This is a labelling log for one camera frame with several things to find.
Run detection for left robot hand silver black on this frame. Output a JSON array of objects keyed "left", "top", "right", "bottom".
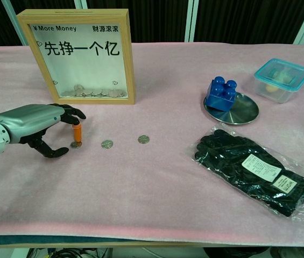
[{"left": 0, "top": 103, "right": 87, "bottom": 159}]

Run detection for wooden framed money box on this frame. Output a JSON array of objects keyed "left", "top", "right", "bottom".
[{"left": 16, "top": 8, "right": 137, "bottom": 105}]

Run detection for pile of coins in box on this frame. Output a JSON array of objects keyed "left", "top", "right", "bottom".
[{"left": 60, "top": 83, "right": 128, "bottom": 99}]

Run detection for pink table cloth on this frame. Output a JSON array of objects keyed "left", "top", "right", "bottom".
[{"left": 0, "top": 41, "right": 304, "bottom": 242}]

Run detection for blue toy building block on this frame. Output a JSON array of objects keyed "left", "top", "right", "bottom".
[{"left": 204, "top": 75, "right": 239, "bottom": 112}]

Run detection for round stainless steel plate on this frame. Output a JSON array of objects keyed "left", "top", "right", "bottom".
[{"left": 203, "top": 91, "right": 260, "bottom": 125}]

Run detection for black gloves in plastic bag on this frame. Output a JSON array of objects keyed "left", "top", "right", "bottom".
[{"left": 190, "top": 125, "right": 304, "bottom": 224}]

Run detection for small toy inside container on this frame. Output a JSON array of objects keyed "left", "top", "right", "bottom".
[{"left": 264, "top": 67, "right": 298, "bottom": 94}]

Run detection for clear container with blue lid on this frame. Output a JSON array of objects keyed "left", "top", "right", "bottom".
[{"left": 253, "top": 58, "right": 304, "bottom": 104}]

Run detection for black cable tangle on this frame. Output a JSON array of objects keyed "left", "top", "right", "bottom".
[{"left": 25, "top": 247, "right": 112, "bottom": 258}]

